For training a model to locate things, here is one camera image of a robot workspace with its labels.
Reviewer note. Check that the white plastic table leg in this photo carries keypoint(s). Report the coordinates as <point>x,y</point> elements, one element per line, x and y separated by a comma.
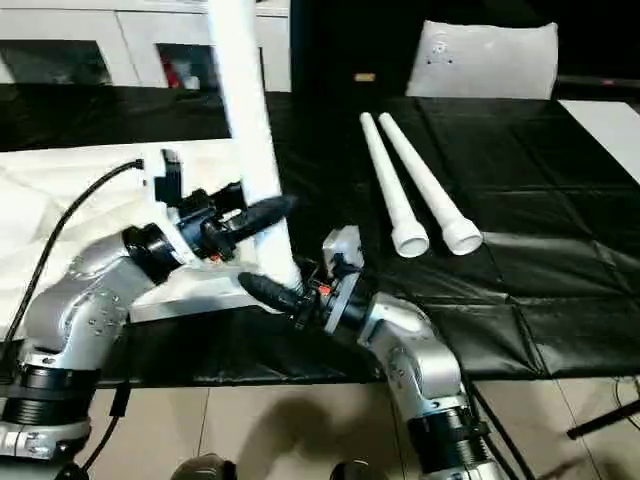
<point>250,125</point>
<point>425,185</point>
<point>385,175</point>

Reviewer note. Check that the white plastic table top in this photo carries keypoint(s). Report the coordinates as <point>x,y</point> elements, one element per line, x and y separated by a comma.
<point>50,200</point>

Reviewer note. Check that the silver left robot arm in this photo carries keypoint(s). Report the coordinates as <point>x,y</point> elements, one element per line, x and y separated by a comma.
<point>75,310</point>

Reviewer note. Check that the red packet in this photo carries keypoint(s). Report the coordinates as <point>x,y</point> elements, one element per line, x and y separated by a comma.
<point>172,70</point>

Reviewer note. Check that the small yellow label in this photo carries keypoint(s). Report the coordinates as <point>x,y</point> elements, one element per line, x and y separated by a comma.
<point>365,77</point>

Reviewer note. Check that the black cabinet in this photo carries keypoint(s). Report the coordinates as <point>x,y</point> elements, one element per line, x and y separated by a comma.
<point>340,40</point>

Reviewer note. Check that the black robot foot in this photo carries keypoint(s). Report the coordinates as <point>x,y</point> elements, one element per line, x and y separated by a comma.
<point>202,467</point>

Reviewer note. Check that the white cabinet with glass doors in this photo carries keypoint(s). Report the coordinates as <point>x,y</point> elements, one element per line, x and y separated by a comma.
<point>125,40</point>

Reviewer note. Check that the black work mat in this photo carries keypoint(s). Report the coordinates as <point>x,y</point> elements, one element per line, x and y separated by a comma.
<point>500,175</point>

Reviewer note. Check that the white chair back panel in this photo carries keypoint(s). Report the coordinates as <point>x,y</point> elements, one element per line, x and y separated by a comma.
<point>490,60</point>

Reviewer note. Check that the black metal stand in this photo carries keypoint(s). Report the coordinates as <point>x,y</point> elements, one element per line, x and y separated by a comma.
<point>605,417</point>

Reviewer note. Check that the white sheet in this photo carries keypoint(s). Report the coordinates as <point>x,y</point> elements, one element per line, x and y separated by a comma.
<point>605,130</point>

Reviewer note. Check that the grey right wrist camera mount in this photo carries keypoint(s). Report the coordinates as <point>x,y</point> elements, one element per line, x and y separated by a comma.
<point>342,245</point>

